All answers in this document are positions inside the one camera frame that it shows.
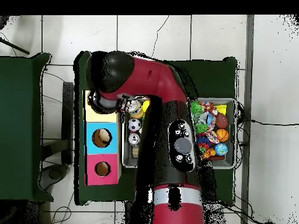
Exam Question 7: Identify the wooden box with three holes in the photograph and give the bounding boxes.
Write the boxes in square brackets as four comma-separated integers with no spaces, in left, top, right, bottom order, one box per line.
[83,90,122,186]

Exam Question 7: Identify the shallow mesh bin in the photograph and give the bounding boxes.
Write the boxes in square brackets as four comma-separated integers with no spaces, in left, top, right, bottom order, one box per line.
[121,96,237,170]

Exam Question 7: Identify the black and white soccer ball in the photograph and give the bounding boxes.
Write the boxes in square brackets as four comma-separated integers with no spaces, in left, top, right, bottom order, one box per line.
[127,118,141,132]

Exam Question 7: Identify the printed drink can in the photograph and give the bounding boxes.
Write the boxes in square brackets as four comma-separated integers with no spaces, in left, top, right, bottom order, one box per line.
[125,99,144,120]

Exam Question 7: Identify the silver drink can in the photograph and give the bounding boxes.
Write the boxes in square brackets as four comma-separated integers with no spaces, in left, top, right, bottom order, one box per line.
[127,132,141,147]

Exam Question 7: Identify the brown mini football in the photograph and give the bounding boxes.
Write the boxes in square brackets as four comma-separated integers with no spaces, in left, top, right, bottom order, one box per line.
[215,113,229,130]

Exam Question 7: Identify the orange mini basketball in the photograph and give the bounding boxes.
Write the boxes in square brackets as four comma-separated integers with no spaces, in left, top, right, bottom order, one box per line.
[215,128,230,143]

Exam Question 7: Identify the dark green tablecloth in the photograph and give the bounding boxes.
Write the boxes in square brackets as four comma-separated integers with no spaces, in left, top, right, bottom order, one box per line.
[0,52,54,202]
[74,51,238,207]

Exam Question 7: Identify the blue green globe ball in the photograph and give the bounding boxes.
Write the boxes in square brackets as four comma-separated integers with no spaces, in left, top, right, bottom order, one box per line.
[214,142,229,156]

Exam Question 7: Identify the black upright panel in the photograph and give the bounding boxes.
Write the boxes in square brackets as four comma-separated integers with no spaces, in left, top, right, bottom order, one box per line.
[62,82,74,165]

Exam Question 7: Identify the grey stand base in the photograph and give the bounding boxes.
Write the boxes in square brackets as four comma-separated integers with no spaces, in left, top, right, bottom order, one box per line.
[38,164,68,191]

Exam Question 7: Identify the dark thin rod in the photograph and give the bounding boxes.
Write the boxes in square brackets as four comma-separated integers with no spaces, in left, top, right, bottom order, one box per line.
[0,37,30,55]

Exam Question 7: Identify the grey floor cable cover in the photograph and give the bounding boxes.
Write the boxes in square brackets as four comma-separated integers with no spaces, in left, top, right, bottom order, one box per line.
[240,15,255,224]

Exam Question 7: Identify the black cable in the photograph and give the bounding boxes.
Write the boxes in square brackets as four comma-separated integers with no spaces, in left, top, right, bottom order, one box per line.
[251,119,299,127]

